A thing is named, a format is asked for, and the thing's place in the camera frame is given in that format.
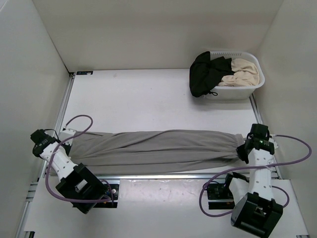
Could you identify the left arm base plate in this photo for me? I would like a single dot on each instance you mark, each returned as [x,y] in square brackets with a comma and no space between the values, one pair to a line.
[115,194]

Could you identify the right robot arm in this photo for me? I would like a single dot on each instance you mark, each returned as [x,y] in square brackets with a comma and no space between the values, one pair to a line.
[256,210]

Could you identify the black label sticker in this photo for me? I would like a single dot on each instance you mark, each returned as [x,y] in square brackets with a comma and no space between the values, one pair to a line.
[84,72]

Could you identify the beige trousers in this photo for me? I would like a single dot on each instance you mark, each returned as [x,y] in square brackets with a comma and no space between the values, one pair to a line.
[245,73]

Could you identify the white laundry basket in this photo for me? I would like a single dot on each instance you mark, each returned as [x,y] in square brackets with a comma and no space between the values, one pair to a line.
[235,93]

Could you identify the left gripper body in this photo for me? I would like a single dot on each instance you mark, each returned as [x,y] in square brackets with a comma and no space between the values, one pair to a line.
[67,147]

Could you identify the grey trousers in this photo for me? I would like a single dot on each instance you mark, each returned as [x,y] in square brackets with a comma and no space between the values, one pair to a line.
[154,152]

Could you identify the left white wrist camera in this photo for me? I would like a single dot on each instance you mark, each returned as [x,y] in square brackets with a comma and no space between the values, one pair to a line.
[66,133]

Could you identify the black trousers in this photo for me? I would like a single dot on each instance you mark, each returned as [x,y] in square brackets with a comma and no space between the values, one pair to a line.
[206,73]

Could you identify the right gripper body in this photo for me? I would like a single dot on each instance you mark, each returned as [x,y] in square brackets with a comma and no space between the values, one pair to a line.
[242,153]

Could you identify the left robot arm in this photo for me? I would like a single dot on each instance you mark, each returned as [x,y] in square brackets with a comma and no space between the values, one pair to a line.
[77,184]

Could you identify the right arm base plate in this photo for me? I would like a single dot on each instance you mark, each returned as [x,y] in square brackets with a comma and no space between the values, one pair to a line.
[219,197]

